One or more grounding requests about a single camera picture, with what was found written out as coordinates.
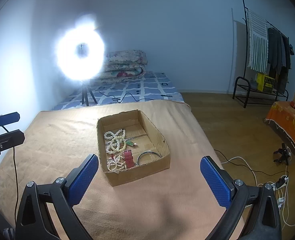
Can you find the yellow crate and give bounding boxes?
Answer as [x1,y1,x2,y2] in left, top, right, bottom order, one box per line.
[256,73,275,93]

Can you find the white striped hanging towel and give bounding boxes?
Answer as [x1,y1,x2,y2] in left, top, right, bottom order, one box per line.
[246,9,268,73]

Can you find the white cables on floor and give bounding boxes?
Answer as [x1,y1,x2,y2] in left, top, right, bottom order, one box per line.
[213,148,295,228]

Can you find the black clamp on floor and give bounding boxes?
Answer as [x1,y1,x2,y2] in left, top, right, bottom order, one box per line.
[273,142,291,166]

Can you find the twisted white pearl rope necklace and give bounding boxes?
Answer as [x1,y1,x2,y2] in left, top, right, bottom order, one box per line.
[104,128,127,155]

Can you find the orange peach blanket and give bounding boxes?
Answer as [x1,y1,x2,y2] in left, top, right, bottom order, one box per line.
[0,100,225,239]

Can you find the bright ring light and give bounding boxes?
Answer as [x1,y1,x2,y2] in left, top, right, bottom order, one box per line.
[55,15,105,81]

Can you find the blue white patterned bedsheet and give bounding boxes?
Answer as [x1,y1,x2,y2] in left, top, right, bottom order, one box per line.
[51,71,185,111]

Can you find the dark hanging clothes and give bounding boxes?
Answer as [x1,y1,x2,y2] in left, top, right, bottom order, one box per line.
[268,28,293,93]

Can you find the folded floral quilt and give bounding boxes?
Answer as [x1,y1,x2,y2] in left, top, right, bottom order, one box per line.
[95,50,148,81]

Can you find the black clothes rack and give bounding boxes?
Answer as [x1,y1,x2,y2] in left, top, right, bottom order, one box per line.
[233,1,293,108]

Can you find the small cream pearl necklace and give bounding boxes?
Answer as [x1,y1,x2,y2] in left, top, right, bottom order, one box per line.
[107,154,127,173]

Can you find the cardboard box tray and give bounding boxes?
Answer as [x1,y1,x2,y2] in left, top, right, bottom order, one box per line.
[96,109,171,186]

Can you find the black tripod stand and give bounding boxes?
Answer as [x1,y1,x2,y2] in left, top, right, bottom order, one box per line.
[81,82,98,106]

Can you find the orange cloth covered furniture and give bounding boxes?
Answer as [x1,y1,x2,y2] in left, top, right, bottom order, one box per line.
[265,101,295,145]

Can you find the white power strip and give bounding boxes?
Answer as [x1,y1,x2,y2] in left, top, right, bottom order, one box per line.
[274,175,289,208]

